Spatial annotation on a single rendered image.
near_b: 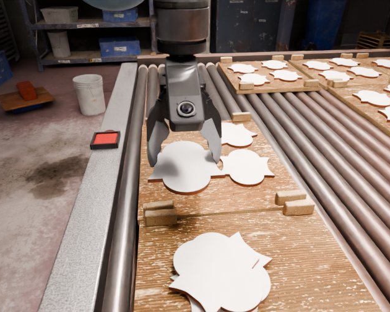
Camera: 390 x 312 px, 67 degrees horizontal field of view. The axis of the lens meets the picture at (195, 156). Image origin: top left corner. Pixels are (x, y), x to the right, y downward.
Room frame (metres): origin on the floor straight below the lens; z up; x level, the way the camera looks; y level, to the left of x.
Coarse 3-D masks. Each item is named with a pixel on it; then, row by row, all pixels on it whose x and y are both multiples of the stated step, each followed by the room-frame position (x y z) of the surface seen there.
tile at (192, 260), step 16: (192, 240) 0.34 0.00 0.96; (224, 240) 0.34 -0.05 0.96; (176, 256) 0.31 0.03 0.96; (192, 256) 0.31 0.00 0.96; (208, 256) 0.31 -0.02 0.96; (224, 256) 0.31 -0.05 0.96; (240, 256) 0.31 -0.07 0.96; (176, 272) 0.28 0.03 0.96; (192, 272) 0.28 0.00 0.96; (208, 272) 0.28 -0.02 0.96; (224, 272) 0.28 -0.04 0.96; (240, 272) 0.28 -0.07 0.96; (176, 288) 0.26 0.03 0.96; (192, 288) 0.25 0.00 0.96; (208, 288) 0.25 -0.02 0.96; (224, 288) 0.25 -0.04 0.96; (240, 288) 0.25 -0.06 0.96; (256, 288) 0.25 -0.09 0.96; (208, 304) 0.23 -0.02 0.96; (224, 304) 0.23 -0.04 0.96; (240, 304) 0.23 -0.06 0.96; (256, 304) 0.23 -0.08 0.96
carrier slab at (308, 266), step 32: (192, 224) 0.40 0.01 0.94; (224, 224) 0.40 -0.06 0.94; (256, 224) 0.40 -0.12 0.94; (288, 224) 0.40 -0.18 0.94; (320, 224) 0.40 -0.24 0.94; (160, 256) 0.33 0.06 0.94; (288, 256) 0.33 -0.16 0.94; (320, 256) 0.33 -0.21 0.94; (160, 288) 0.27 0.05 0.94; (288, 288) 0.27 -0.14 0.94; (320, 288) 0.27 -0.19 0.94; (352, 288) 0.27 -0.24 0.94
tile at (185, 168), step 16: (176, 144) 0.49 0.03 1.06; (192, 144) 0.49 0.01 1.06; (160, 160) 0.43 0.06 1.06; (176, 160) 0.43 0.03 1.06; (192, 160) 0.43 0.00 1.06; (208, 160) 0.44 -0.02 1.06; (160, 176) 0.39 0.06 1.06; (176, 176) 0.39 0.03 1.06; (192, 176) 0.39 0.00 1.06; (208, 176) 0.39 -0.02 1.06; (224, 176) 0.40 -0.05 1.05; (176, 192) 0.36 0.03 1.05; (192, 192) 0.35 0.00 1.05
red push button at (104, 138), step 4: (96, 136) 0.76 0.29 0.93; (100, 136) 0.76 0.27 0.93; (104, 136) 0.76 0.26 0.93; (108, 136) 0.76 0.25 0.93; (112, 136) 0.76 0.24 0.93; (116, 136) 0.76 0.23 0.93; (96, 140) 0.74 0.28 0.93; (100, 140) 0.74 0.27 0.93; (104, 140) 0.74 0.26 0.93; (108, 140) 0.74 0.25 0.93; (112, 140) 0.74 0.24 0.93
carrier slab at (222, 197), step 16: (144, 128) 0.80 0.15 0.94; (256, 128) 0.80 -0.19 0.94; (144, 144) 0.70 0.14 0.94; (256, 144) 0.70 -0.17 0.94; (144, 160) 0.62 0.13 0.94; (272, 160) 0.62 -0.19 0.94; (144, 176) 0.55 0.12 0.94; (288, 176) 0.55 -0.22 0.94; (144, 192) 0.50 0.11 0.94; (160, 192) 0.50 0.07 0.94; (208, 192) 0.50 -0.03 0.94; (224, 192) 0.50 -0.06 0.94; (240, 192) 0.50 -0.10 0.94; (256, 192) 0.50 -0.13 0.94; (272, 192) 0.50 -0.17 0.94; (176, 208) 0.45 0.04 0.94; (192, 208) 0.45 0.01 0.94; (208, 208) 0.45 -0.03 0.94; (224, 208) 0.45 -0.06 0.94; (240, 208) 0.45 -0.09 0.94; (256, 208) 0.45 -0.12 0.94; (272, 208) 0.45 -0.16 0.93
